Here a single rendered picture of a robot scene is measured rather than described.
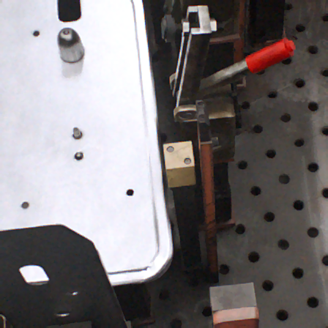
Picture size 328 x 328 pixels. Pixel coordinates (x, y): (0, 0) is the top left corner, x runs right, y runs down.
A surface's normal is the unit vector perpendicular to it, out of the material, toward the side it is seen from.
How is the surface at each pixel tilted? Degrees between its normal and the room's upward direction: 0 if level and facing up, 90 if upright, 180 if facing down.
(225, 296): 0
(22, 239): 90
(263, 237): 0
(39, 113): 0
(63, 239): 90
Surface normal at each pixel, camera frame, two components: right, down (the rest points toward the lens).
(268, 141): -0.07, -0.44
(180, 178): 0.10, 0.89
